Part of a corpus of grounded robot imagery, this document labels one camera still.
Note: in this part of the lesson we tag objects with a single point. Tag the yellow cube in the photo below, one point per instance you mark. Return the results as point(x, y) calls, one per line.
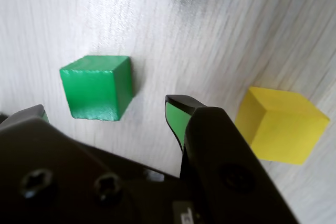
point(281, 129)

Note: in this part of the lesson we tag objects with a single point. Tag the green cube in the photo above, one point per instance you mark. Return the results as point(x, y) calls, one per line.
point(92, 90)

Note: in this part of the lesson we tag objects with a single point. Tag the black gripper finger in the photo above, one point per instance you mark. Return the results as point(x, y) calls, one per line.
point(26, 112)
point(223, 155)

